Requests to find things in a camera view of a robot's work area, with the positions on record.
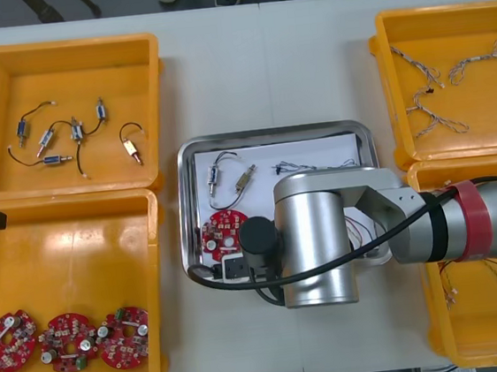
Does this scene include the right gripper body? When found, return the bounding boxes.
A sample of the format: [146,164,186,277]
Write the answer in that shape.
[247,260,283,284]

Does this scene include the round red circuit board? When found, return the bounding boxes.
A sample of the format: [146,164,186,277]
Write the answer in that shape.
[197,208,253,262]
[34,310,103,372]
[93,303,156,372]
[0,307,42,372]

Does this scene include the blue label metal solenoid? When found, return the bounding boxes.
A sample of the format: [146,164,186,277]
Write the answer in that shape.
[6,140,73,171]
[203,148,249,200]

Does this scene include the gold metal solenoid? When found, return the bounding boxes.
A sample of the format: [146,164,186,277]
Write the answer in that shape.
[204,162,263,212]

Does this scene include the steel tray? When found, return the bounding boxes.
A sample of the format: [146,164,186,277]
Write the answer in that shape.
[167,116,394,287]

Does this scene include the red black green-yellow harness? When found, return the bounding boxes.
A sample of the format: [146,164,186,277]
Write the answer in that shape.
[436,256,497,318]
[344,214,387,252]

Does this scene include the blue-white twisted wire harness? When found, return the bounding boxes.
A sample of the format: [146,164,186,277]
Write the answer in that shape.
[388,40,447,95]
[402,81,470,140]
[443,38,497,86]
[270,150,360,177]

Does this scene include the pile of metal solenoids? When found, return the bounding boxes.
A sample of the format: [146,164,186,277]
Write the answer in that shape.
[11,92,149,186]

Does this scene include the white paper sheet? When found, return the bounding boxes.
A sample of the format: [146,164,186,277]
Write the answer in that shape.
[190,132,386,274]

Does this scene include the yellow-orange plastic bin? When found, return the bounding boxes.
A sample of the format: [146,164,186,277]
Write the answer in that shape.
[364,0,497,169]
[0,184,183,372]
[0,28,178,209]
[394,153,497,372]

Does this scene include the black chair base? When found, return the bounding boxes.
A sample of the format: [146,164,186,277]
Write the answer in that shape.
[18,0,103,27]

